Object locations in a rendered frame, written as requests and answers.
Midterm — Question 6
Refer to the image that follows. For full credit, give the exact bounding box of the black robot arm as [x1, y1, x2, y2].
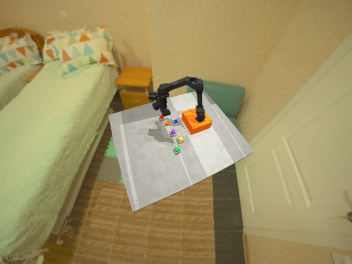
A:
[148, 76, 206, 123]

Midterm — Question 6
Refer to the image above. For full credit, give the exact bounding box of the yellow button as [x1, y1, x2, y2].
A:
[177, 137, 185, 144]

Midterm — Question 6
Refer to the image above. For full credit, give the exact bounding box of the red button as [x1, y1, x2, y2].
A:
[158, 115, 165, 122]

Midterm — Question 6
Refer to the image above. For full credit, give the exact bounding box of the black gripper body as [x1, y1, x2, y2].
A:
[156, 99, 171, 116]

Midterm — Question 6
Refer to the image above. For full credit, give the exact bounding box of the green button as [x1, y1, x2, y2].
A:
[173, 146, 181, 154]

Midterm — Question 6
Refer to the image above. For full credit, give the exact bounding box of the blue button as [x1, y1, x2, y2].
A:
[172, 119, 179, 126]

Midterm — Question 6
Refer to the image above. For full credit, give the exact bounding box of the purple button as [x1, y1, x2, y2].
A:
[169, 130, 177, 137]

